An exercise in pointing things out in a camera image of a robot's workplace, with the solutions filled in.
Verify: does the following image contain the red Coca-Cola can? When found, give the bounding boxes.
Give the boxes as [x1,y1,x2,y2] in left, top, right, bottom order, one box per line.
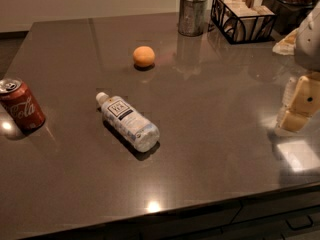
[0,78,45,131]

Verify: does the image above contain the black wire napkin basket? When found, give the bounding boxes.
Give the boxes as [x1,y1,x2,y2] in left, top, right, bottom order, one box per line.
[211,0,276,44]

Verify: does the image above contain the black box under jar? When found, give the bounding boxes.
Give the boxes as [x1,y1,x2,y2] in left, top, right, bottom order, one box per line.
[262,0,315,35]

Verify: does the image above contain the orange fruit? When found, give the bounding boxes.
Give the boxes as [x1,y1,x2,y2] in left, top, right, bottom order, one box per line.
[133,46,155,67]

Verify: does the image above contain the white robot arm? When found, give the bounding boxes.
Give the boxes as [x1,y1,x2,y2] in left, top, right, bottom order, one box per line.
[272,4,320,136]

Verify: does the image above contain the dark drawer handle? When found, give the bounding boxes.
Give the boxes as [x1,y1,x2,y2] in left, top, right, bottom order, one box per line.
[286,215,314,231]

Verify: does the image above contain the clear plastic water bottle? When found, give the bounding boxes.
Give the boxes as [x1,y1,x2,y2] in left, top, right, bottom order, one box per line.
[96,92,160,152]

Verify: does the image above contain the metal cup with packets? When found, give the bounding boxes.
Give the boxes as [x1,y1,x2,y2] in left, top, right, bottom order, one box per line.
[178,0,208,37]

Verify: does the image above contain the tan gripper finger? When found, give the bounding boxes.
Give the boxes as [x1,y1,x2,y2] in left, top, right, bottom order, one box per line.
[278,72,320,132]
[272,29,298,56]

